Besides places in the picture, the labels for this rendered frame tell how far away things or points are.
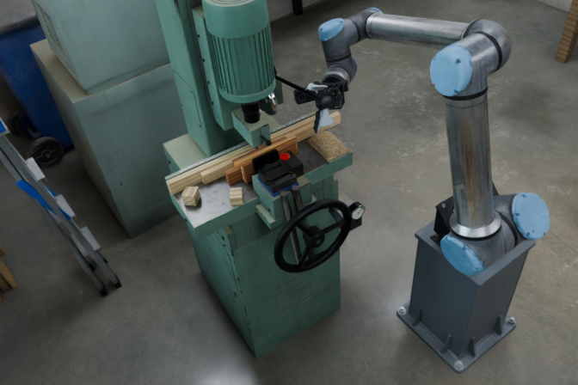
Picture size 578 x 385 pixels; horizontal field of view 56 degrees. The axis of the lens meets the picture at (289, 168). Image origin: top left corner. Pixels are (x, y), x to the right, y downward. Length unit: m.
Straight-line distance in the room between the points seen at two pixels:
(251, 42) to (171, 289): 1.51
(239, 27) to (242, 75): 0.15
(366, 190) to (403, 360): 1.00
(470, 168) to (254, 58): 0.67
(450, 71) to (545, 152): 2.06
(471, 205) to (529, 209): 0.25
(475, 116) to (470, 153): 0.11
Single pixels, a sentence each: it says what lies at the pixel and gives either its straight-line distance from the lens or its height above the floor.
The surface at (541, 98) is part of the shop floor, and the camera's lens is 3.86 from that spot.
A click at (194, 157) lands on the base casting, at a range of 2.10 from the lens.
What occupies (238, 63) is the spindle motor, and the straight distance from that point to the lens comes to 1.57.
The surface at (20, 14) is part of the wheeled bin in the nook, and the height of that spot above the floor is 0.95.
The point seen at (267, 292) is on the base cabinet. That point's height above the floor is 0.40.
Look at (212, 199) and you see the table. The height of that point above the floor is 0.90.
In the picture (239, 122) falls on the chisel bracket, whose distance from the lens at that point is 1.80.
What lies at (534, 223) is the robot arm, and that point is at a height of 0.82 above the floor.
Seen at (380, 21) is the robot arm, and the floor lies 1.27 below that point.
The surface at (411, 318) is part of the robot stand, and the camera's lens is 2.52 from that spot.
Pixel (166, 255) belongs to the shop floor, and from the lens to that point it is 2.87.
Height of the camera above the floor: 2.14
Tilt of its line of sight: 42 degrees down
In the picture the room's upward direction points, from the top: 6 degrees counter-clockwise
